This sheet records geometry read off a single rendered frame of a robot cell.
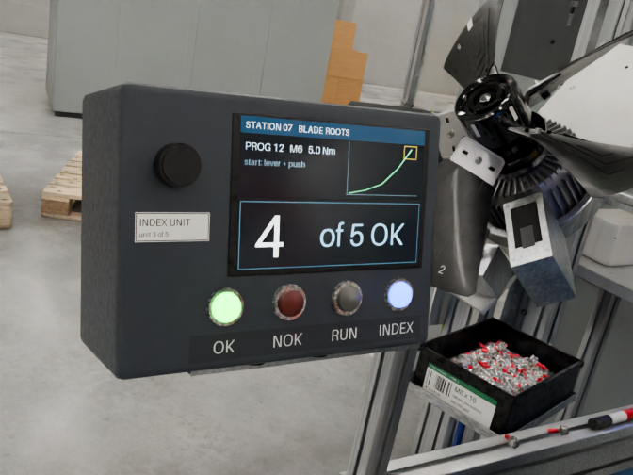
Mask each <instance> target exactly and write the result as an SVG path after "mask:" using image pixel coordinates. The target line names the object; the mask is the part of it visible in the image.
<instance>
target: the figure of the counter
mask: <svg viewBox="0 0 633 475"><path fill-rule="evenodd" d="M301 208H302V200H262V199H238V217H237V245H236V271H258V270H299V269H300V230H301Z"/></svg>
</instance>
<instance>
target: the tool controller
mask: <svg viewBox="0 0 633 475"><path fill-rule="evenodd" d="M440 126H441V121H440V118H439V117H438V116H436V115H434V114H428V113H419V112H411V111H401V110H393V109H383V108H375V107H365V106H348V105H339V104H330V103H321V102H312V101H303V100H294V99H285V98H276V97H267V96H258V95H249V94H240V93H231V92H223V91H213V90H196V89H188V88H178V87H170V86H160V85H152V84H142V83H134V82H126V83H123V84H120V85H117V86H114V87H111V88H108V89H105V90H99V91H96V92H94V93H90V94H87V95H85V97H84V99H83V105H82V203H81V301H80V337H81V340H82V342H83V343H84V344H85V345H86V346H87V347H88V348H89V349H90V350H91V351H92V353H93V354H94V355H95V356H96V357H97V358H98V359H99V360H100V361H101V362H102V363H103V364H104V365H105V366H106V367H107V368H108V369H109V371H110V372H111V373H112V374H113V375H114V376H115V377H116V378H117V379H121V380H130V379H137V378H145V377H153V376H160V375H168V374H175V373H184V372H191V371H199V370H207V369H221V368H229V367H237V366H245V365H251V366H260V365H264V364H266V363H267V362H275V361H283V360H291V359H299V358H306V357H326V356H327V355H329V354H337V353H345V352H359V351H367V350H375V349H382V348H390V347H398V346H406V345H413V344H420V343H424V342H426V340H427V338H428V327H429V311H430V281H431V265H432V250H433V235H434V219H435V204H436V189H437V173H438V157H439V142H440ZM238 199H262V200H302V208H301V230H300V269H299V270H258V271H236V245H237V217H238ZM398 277H400V278H404V279H406V280H407V281H409V282H410V284H411V285H412V287H413V298H412V301H411V303H410V304H409V305H408V307H406V308H405V309H403V310H400V311H394V310H392V309H390V308H389V307H388V306H387V305H386V302H385V299H384V293H385V290H386V287H387V285H388V284H389V283H390V282H391V281H392V280H393V279H395V278H398ZM347 280H348V281H352V282H354V283H355V284H357V285H358V286H359V287H360V289H361V290H362V296H363V298H362V302H361V305H360V307H359V308H358V310H357V311H356V312H354V313H353V314H351V315H348V316H344V315H339V314H338V313H336V312H335V311H334V310H333V306H332V294H333V290H334V288H335V287H336V286H337V285H338V284H339V283H341V282H343V281H347ZM286 284H294V285H297V286H298V287H300V288H301V289H302V290H303V292H304V294H305V297H306V305H305V308H304V310H303V312H302V314H301V315H300V316H299V317H297V318H296V319H293V320H283V319H279V318H278V317H277V316H276V315H275V313H274V312H273V309H272V299H273V296H274V294H275V292H276V291H277V290H278V288H279V287H281V286H283V285H286ZM222 287H230V288H233V289H234V290H236V291H237V292H238V293H239V294H240V295H241V297H242V299H243V302H244V309H243V312H242V315H241V317H240V318H239V320H238V321H237V322H235V323H234V324H232V325H229V326H219V325H216V324H215V323H213V322H212V321H211V320H210V319H209V318H208V316H207V313H206V305H207V301H208V299H209V297H210V296H211V295H212V293H213V292H215V291H216V290H217V289H219V288H222Z"/></svg>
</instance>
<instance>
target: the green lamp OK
mask: <svg viewBox="0 0 633 475"><path fill-rule="evenodd" d="M243 309H244V302H243V299H242V297H241V295H240V294H239V293H238V292H237V291H236V290H234V289H233V288H230V287H222V288H219V289H217V290H216V291H215V292H213V293H212V295H211V296H210V297H209V299H208V301H207V305H206V313H207V316H208V318H209V319H210V320H211V321H212V322H213V323H215V324H216V325H219V326H229V325H232V324H234V323H235V322H237V321H238V320H239V318H240V317H241V315H242V312H243Z"/></svg>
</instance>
